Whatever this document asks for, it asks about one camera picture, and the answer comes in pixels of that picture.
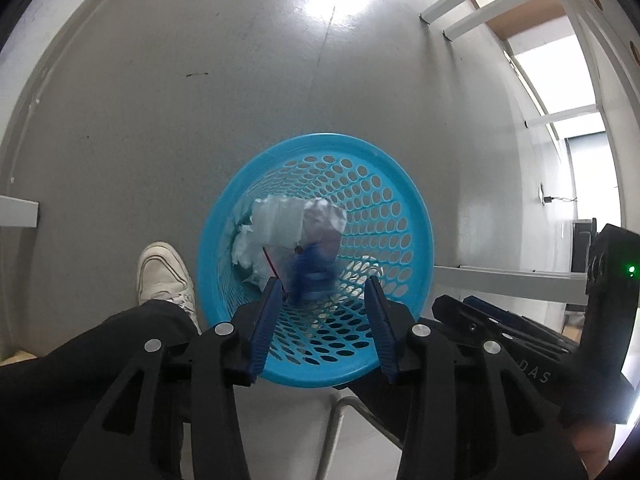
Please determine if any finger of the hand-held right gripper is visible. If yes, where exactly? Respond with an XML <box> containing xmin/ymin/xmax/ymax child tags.
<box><xmin>462</xmin><ymin>296</ymin><xmax>583</xmax><ymax>356</ymax></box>
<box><xmin>432</xmin><ymin>296</ymin><xmax>566</xmax><ymax>361</ymax></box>

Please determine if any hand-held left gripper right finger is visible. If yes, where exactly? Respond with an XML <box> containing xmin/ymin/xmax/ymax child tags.
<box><xmin>364</xmin><ymin>275</ymin><xmax>588</xmax><ymax>480</ymax></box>

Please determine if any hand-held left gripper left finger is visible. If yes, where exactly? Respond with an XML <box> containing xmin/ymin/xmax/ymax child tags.
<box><xmin>60</xmin><ymin>276</ymin><xmax>286</xmax><ymax>480</ymax></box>

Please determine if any clear bag with blue item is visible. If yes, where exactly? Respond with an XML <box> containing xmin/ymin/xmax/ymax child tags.
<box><xmin>277</xmin><ymin>199</ymin><xmax>349</xmax><ymax>306</ymax></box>

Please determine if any white plastic bag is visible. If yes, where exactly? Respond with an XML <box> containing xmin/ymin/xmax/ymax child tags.
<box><xmin>250</xmin><ymin>195</ymin><xmax>307</xmax><ymax>252</ymax></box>

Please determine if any blue plastic basket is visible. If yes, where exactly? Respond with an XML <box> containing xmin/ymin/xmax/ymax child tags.
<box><xmin>197</xmin><ymin>133</ymin><xmax>435</xmax><ymax>388</ymax></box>

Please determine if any person's right hand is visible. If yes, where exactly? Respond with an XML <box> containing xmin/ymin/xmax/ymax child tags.
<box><xmin>570</xmin><ymin>417</ymin><xmax>633</xmax><ymax>480</ymax></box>

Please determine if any crumpled white paper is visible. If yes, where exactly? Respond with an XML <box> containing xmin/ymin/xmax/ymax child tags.
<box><xmin>231</xmin><ymin>215</ymin><xmax>276</xmax><ymax>291</ymax></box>

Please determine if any white sneaker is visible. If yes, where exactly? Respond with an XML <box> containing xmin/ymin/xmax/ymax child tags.
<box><xmin>137</xmin><ymin>242</ymin><xmax>202</xmax><ymax>333</ymax></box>

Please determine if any person's left leg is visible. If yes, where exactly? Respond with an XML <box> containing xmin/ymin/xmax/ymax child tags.
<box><xmin>0</xmin><ymin>300</ymin><xmax>201</xmax><ymax>480</ymax></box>

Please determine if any metal chair frame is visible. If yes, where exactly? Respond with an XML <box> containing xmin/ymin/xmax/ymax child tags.
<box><xmin>320</xmin><ymin>394</ymin><xmax>406</xmax><ymax>480</ymax></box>

